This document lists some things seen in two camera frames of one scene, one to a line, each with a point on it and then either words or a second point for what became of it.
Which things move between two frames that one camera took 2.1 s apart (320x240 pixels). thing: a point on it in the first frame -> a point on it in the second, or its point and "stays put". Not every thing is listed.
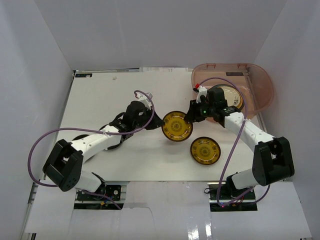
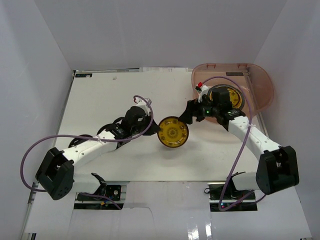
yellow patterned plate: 176,128 -> 236,97
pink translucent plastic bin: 254,83 stays put
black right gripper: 192,115 stays put
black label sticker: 83,75 stays put
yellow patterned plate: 205,150 -> 174,132
